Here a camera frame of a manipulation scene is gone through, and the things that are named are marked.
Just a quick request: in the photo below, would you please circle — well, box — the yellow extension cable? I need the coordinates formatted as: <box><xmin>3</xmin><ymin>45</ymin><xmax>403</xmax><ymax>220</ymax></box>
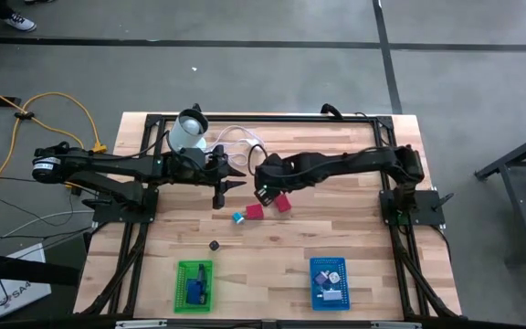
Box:
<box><xmin>0</xmin><ymin>77</ymin><xmax>109</xmax><ymax>211</ymax></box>

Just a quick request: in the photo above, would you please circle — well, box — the black flat beam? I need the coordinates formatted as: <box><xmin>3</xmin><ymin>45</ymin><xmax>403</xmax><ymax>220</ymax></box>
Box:
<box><xmin>0</xmin><ymin>249</ymin><xmax>81</xmax><ymax>288</ymax></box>

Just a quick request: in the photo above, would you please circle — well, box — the black right camera cable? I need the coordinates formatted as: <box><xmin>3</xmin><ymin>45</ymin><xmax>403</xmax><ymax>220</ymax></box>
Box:
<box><xmin>247</xmin><ymin>143</ymin><xmax>268</xmax><ymax>173</ymax></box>

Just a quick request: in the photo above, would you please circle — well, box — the green plastic basket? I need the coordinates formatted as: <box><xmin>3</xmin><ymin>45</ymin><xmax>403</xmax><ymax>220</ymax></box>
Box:
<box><xmin>173</xmin><ymin>260</ymin><xmax>215</xmax><ymax>314</ymax></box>

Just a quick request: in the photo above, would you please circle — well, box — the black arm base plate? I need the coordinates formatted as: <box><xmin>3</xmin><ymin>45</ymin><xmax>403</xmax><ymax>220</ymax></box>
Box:
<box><xmin>92</xmin><ymin>186</ymin><xmax>159</xmax><ymax>225</ymax></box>
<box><xmin>379</xmin><ymin>189</ymin><xmax>447</xmax><ymax>226</ymax></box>

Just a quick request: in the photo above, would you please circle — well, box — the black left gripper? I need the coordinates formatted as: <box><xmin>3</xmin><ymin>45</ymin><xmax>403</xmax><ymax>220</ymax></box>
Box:
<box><xmin>170</xmin><ymin>144</ymin><xmax>247</xmax><ymax>210</ymax></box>

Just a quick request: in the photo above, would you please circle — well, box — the blue plastic basket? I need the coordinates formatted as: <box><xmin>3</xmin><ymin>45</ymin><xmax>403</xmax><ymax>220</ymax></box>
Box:
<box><xmin>308</xmin><ymin>256</ymin><xmax>352</xmax><ymax>312</ymax></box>

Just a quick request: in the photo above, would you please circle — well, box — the silver metal bracket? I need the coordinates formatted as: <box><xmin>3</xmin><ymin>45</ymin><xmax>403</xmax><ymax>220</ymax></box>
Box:
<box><xmin>371</xmin><ymin>321</ymin><xmax>422</xmax><ymax>329</ymax></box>
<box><xmin>115</xmin><ymin>319</ymin><xmax>168</xmax><ymax>329</ymax></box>

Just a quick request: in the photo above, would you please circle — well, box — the red charger block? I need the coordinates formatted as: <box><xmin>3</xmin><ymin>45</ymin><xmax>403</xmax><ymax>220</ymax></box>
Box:
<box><xmin>245</xmin><ymin>203</ymin><xmax>265</xmax><ymax>221</ymax></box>
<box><xmin>274</xmin><ymin>194</ymin><xmax>293</xmax><ymax>214</ymax></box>

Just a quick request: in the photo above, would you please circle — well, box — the black aluminium table frame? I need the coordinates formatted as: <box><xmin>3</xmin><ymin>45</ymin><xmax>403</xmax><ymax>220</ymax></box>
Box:
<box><xmin>73</xmin><ymin>112</ymin><xmax>463</xmax><ymax>321</ymax></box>

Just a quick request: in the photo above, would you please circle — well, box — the white power cable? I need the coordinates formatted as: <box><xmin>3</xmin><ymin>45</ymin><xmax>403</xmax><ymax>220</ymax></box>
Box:
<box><xmin>203</xmin><ymin>125</ymin><xmax>267</xmax><ymax>168</ymax></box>

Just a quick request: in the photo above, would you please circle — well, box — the white printed box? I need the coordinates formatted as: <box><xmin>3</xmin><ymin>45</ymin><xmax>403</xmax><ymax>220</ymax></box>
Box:
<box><xmin>0</xmin><ymin>242</ymin><xmax>53</xmax><ymax>320</ymax></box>

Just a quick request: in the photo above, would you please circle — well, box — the person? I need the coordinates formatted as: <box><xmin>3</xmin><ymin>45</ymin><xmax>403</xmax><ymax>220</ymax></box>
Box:
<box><xmin>0</xmin><ymin>0</ymin><xmax>57</xmax><ymax>33</ymax></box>

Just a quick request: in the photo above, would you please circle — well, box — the white floor cable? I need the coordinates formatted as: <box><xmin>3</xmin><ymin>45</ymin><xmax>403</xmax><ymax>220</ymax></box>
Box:
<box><xmin>0</xmin><ymin>208</ymin><xmax>95</xmax><ymax>252</ymax></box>

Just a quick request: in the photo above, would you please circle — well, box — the bright blue charger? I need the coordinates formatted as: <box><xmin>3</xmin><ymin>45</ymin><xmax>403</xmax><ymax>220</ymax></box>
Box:
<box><xmin>184</xmin><ymin>279</ymin><xmax>205</xmax><ymax>306</ymax></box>

